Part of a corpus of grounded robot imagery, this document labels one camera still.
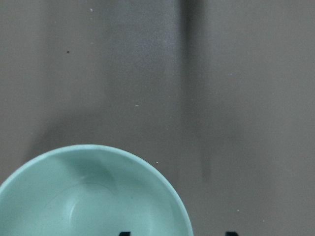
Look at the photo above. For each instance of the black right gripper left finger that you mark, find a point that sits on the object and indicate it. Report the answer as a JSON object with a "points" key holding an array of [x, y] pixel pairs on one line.
{"points": [[124, 234]]}

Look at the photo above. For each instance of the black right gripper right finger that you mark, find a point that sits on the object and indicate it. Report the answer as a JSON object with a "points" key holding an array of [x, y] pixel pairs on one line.
{"points": [[231, 233]]}

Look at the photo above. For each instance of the green bowl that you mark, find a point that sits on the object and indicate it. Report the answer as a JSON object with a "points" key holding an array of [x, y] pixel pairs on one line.
{"points": [[90, 190]]}

